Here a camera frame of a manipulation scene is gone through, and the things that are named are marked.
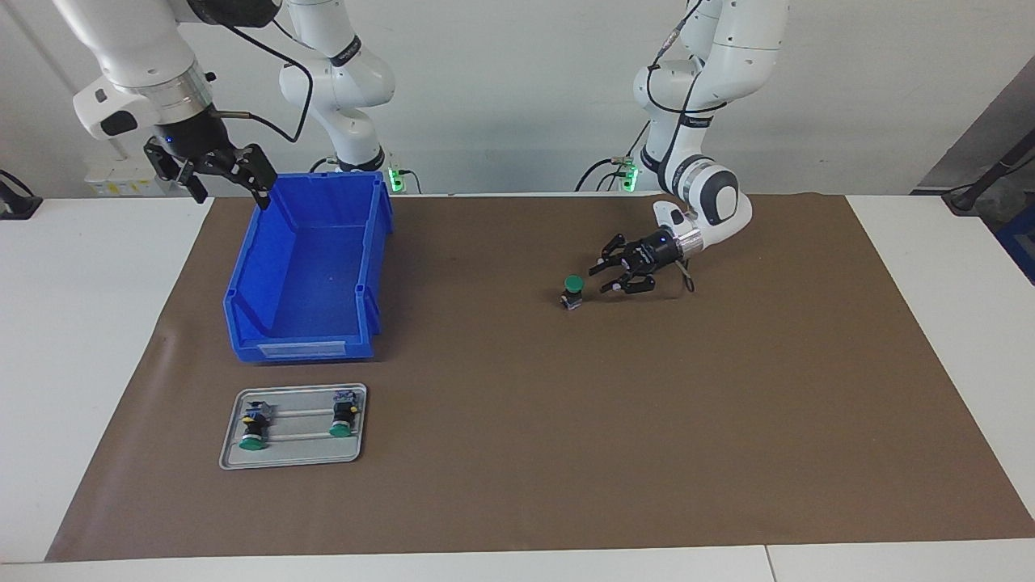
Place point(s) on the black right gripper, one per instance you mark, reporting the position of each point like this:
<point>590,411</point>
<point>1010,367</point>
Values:
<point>190,141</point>

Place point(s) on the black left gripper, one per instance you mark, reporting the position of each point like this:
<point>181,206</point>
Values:
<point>665,249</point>

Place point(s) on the green push button switch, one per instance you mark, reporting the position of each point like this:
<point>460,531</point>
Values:
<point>344,414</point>
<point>255,424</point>
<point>572,284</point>

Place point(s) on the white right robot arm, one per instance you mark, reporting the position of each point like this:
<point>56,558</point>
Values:
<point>145,48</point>

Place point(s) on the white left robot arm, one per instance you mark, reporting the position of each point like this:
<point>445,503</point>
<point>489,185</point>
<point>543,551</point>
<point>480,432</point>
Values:
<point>695,89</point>

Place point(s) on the green lit base connector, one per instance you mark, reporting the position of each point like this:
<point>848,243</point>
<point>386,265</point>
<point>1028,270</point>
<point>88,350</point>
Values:
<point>631,174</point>
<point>394,174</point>

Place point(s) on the blue plastic storage bin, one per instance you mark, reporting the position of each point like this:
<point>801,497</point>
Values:
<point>307,275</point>

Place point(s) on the brown table mat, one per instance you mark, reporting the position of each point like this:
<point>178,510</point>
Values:
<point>566,444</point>

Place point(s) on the silver metal tray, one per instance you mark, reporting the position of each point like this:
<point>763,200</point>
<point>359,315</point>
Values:
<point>299,449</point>

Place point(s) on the black tripod stand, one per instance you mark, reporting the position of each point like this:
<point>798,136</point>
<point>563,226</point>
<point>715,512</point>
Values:
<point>982,182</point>

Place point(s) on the blue crate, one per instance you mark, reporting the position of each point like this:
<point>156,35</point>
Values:
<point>1023,242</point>

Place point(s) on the white wall socket box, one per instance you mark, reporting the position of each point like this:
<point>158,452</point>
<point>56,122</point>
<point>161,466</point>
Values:
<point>113,183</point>

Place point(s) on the black clamp mount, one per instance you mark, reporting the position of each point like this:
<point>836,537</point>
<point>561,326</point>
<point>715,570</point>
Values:
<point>16,206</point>

